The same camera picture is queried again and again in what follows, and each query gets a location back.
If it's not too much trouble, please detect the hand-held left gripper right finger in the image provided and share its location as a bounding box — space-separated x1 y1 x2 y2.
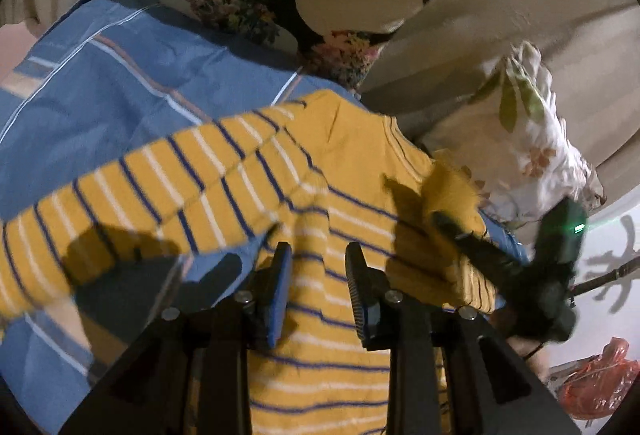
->
345 242 583 435

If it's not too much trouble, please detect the dark metal rod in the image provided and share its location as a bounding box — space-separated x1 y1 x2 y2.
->
572 257 640 297

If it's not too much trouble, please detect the blue plaid bedsheet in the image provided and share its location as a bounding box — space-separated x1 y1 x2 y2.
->
0 0 531 421

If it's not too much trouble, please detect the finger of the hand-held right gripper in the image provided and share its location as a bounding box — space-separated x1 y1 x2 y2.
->
432 210 522 301

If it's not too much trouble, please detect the red plastic bag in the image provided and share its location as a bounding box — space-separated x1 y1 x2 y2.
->
557 337 640 421

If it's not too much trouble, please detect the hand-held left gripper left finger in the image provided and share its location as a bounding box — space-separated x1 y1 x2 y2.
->
60 242 294 435

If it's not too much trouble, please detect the yellow striped sweater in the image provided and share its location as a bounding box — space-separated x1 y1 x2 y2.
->
0 88 498 435

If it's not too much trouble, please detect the white pillow with leaf print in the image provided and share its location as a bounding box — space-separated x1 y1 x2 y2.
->
420 40 608 228

